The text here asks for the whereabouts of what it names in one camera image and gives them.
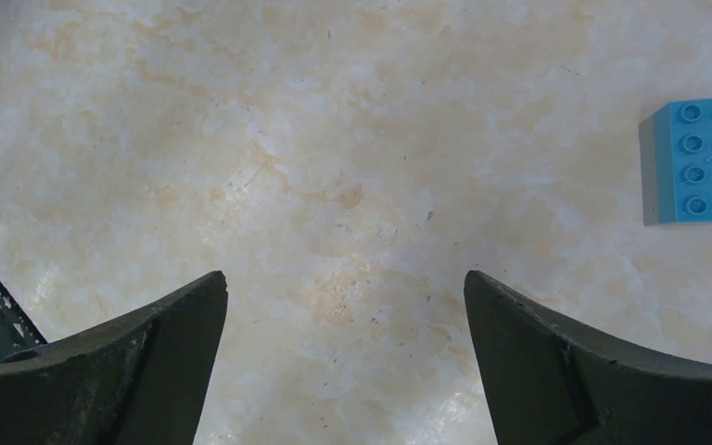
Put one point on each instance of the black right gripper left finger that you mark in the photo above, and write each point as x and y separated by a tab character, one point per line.
140	378

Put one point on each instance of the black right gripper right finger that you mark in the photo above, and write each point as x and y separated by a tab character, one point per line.
550	379

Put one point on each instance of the light blue toy brick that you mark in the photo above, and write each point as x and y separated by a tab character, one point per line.
676	163

